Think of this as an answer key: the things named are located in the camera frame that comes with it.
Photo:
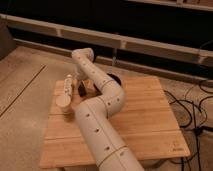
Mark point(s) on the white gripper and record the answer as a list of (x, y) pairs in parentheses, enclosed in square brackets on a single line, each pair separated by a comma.
[(81, 77)]

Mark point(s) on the white ceramic cup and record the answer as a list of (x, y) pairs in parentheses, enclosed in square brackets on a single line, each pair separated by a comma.
[(64, 103)]

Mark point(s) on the black bowl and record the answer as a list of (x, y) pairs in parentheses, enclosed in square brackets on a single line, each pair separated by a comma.
[(115, 79)]

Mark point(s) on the white power strip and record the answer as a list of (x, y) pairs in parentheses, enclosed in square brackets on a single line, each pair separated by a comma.
[(68, 85)]

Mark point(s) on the wooden board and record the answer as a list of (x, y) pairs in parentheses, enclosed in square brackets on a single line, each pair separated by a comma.
[(146, 123)]

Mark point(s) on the black eraser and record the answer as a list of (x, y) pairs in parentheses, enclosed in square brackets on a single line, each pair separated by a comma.
[(82, 91)]

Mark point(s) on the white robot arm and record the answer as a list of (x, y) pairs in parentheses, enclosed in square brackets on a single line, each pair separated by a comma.
[(106, 146)]

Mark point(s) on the metal rail frame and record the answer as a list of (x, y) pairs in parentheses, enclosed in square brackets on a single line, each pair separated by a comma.
[(137, 45)]

